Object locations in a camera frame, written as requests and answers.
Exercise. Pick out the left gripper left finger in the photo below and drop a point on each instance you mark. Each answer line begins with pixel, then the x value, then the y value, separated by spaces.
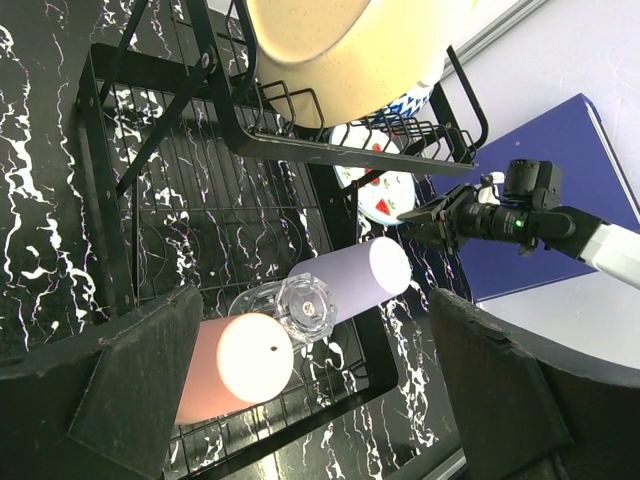
pixel 102 404

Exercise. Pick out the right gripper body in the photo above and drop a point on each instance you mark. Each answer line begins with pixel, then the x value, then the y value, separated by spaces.
pixel 466 211

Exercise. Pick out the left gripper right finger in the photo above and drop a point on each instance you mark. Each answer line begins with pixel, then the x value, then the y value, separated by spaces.
pixel 527 407

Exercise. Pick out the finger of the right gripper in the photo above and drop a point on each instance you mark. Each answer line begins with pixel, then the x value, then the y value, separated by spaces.
pixel 428 236
pixel 434 210

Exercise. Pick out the white watermelon plate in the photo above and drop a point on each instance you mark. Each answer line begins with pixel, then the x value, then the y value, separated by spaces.
pixel 383 199

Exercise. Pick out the lavender cup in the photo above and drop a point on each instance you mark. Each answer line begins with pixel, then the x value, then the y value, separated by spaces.
pixel 361 276

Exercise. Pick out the clear glass cup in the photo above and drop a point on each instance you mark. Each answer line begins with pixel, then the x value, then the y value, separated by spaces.
pixel 302 304

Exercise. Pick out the beige bird plate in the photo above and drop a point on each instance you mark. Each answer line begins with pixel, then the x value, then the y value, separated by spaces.
pixel 325 63

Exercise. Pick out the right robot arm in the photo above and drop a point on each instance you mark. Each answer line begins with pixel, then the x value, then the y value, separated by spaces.
pixel 522 206

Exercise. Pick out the blue patterned bowl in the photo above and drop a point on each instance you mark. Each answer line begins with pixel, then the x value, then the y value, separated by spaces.
pixel 412 102

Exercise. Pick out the purple binder right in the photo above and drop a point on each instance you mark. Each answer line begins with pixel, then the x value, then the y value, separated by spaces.
pixel 572 137

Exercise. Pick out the pink cup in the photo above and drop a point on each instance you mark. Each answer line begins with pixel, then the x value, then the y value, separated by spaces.
pixel 238 362

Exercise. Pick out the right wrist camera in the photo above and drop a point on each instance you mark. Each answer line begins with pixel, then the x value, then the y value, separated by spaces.
pixel 492 179

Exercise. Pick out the black wire dish rack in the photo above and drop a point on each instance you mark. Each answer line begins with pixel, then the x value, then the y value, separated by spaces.
pixel 369 401

